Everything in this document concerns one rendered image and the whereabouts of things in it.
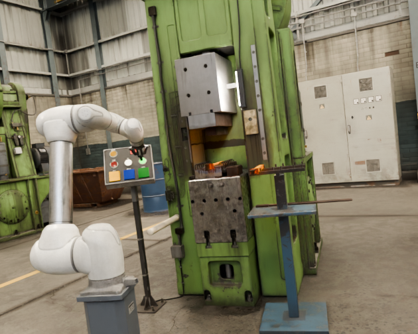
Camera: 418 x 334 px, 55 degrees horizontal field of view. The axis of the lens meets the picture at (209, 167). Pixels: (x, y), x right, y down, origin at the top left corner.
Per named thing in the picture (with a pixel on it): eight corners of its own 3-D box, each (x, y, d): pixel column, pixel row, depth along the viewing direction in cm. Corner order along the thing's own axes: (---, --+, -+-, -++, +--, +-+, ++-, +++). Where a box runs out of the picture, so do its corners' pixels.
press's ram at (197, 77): (233, 109, 268) (226, 49, 266) (180, 116, 281) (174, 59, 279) (247, 111, 308) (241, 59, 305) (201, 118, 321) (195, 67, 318)
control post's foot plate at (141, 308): (155, 314, 282) (154, 301, 282) (128, 313, 289) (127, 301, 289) (168, 301, 303) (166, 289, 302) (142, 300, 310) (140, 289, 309)
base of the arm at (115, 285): (129, 293, 160) (127, 280, 160) (78, 296, 164) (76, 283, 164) (144, 278, 178) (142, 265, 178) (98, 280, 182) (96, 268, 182)
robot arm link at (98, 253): (117, 279, 162) (110, 226, 161) (75, 282, 165) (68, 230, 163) (131, 266, 178) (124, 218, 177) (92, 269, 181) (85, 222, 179)
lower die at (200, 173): (221, 177, 276) (220, 164, 275) (195, 179, 282) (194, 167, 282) (237, 170, 315) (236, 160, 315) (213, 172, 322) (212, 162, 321)
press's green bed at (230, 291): (255, 308, 272) (247, 241, 269) (204, 307, 284) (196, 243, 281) (269, 279, 324) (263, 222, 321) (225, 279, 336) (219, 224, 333)
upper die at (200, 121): (215, 126, 273) (214, 112, 273) (189, 129, 280) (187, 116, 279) (232, 125, 313) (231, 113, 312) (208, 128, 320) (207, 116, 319)
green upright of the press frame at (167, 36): (208, 295, 303) (171, -11, 289) (178, 295, 312) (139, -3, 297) (225, 275, 345) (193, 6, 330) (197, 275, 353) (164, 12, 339)
